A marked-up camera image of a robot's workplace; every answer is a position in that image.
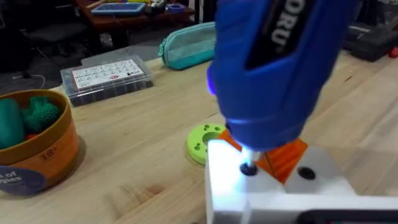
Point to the left gripper white and orange right finger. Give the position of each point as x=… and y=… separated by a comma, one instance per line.
x=323, y=180

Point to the black tool case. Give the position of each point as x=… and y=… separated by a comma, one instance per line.
x=370, y=40

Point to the clear plastic parts box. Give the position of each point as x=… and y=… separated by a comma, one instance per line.
x=105, y=79

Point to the blue electric screwdriver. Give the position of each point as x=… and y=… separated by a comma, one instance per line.
x=267, y=74

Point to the left gripper white and orange left finger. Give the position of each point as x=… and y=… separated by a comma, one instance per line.
x=227, y=174

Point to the teal zip pouch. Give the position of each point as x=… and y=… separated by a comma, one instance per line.
x=189, y=46

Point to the blue flat tray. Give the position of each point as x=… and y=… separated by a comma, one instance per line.
x=118, y=8

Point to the small red object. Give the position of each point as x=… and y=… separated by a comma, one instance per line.
x=394, y=52

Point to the green disc with holes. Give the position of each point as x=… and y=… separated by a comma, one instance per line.
x=199, y=144

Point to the orange tub with toys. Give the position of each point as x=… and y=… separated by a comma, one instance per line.
x=40, y=149

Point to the brown wooden side table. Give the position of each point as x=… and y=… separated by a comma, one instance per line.
x=130, y=20

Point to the purple round bowl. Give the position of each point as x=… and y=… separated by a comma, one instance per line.
x=175, y=7

